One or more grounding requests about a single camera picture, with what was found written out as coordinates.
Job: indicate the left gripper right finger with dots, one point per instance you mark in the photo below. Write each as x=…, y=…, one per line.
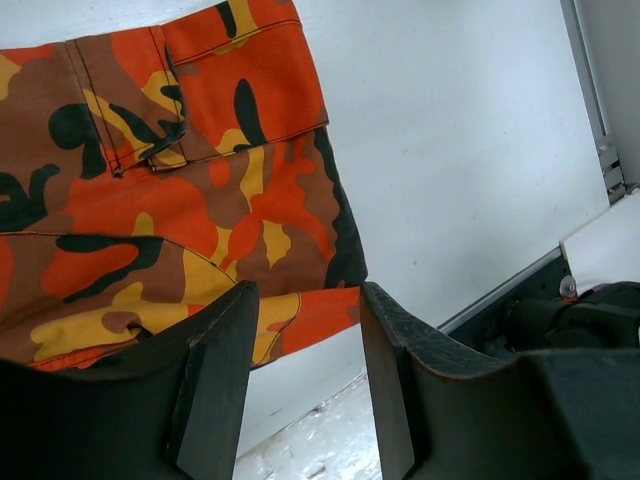
x=445, y=411

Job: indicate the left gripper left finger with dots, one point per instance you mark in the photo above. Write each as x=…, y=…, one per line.
x=170, y=407

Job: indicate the orange camouflage trousers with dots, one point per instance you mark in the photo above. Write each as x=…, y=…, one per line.
x=146, y=172

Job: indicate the aluminium side rail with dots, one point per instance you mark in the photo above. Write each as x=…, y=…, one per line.
x=605, y=146

